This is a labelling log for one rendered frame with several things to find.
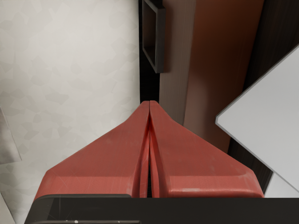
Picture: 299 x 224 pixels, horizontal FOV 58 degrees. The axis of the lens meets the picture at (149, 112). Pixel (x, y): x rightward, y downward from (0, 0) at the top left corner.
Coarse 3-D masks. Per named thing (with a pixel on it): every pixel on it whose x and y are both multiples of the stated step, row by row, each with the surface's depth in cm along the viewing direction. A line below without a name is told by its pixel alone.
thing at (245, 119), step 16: (256, 80) 12; (272, 80) 12; (240, 96) 12; (256, 96) 13; (272, 96) 13; (224, 112) 13; (240, 112) 13; (256, 112) 13; (224, 128) 13; (240, 128) 14; (256, 128) 14; (256, 144) 15
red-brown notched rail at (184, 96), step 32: (192, 0) 14; (224, 0) 14; (256, 0) 15; (192, 32) 15; (224, 32) 15; (256, 32) 16; (192, 64) 16; (224, 64) 16; (160, 96) 24; (192, 96) 17; (224, 96) 18; (192, 128) 19
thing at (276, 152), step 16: (288, 64) 12; (288, 80) 12; (288, 96) 13; (272, 112) 13; (288, 112) 14; (272, 128) 14; (288, 128) 14; (272, 144) 15; (288, 144) 15; (272, 160) 16; (288, 160) 16; (288, 176) 17
